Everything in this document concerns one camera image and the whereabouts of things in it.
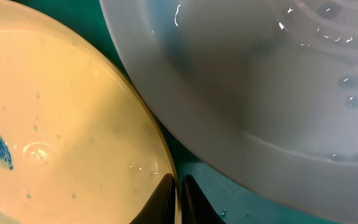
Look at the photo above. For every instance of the teal plastic tray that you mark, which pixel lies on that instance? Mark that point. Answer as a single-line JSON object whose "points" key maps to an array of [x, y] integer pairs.
{"points": [[232, 202]]}

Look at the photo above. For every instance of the light blue plate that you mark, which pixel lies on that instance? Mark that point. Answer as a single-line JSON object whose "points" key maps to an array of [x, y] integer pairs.
{"points": [[264, 91]]}

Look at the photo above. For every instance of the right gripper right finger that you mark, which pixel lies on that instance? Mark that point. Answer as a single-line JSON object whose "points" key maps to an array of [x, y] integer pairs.
{"points": [[195, 207]]}

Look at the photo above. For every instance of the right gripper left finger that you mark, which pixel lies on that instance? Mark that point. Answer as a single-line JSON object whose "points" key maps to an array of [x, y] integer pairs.
{"points": [[160, 207]]}

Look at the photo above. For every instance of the yellow-green plate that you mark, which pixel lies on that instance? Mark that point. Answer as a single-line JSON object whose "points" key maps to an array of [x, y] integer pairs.
{"points": [[77, 143]]}

